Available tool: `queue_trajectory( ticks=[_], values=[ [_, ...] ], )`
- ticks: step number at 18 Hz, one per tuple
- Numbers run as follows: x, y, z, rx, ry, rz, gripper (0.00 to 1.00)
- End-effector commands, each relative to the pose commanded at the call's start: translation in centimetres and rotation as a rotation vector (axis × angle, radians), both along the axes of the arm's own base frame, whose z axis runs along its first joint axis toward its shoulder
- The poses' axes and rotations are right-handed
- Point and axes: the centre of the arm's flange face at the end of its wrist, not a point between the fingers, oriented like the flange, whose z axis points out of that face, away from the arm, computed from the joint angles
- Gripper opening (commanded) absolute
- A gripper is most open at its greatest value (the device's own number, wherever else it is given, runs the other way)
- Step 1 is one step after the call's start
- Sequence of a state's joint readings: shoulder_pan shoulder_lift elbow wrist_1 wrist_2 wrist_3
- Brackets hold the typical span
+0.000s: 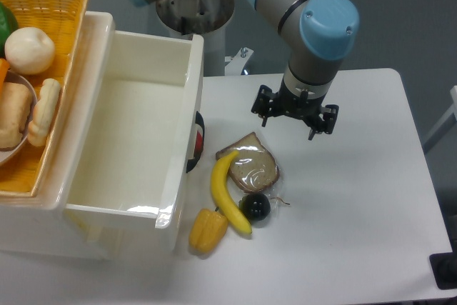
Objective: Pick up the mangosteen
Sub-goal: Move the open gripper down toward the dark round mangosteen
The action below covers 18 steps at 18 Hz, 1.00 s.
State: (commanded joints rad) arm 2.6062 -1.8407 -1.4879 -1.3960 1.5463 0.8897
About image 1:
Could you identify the orange carrot piece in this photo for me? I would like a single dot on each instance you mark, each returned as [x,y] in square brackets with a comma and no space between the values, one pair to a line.
[4,67]

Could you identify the white frame leg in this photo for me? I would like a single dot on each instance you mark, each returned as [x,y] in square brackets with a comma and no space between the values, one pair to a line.
[444,124]

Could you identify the yellow woven basket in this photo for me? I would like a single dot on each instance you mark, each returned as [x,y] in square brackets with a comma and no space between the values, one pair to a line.
[61,20]

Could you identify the white drawer cabinet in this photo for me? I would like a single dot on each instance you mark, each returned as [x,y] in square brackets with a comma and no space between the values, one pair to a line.
[118,174]

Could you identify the beige bread loaf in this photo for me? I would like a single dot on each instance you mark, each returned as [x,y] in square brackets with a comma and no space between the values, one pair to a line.
[16,102]

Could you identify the metal bracket with bolt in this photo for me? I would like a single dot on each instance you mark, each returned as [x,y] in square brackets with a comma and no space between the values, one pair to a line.
[239,64]

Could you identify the yellow bell pepper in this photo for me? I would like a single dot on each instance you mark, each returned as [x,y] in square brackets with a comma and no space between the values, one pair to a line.
[207,231]

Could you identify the bagged bread slice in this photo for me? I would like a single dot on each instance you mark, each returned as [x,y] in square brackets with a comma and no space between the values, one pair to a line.
[254,169]

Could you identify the white round onion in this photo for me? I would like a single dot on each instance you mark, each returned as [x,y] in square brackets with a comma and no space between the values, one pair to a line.
[29,51]

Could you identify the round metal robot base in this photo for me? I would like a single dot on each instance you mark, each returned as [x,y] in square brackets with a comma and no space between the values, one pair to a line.
[207,18]

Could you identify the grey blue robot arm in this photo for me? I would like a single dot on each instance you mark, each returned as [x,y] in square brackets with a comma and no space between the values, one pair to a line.
[320,34]

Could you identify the green bell pepper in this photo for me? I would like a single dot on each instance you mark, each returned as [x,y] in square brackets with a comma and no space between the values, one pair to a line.
[8,25]

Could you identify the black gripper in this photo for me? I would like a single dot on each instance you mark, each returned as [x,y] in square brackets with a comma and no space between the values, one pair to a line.
[321,119]

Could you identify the black object at table edge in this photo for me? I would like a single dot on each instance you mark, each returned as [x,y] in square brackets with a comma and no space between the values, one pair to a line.
[444,270]

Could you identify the cream twisted bread roll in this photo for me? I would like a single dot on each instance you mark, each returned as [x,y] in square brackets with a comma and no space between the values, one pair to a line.
[43,113]

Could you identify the yellow banana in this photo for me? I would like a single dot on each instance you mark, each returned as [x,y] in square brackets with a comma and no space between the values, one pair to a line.
[222,197]

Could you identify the dark purple mangosteen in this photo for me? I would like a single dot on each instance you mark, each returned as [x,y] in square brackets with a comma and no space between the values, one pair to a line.
[255,207]

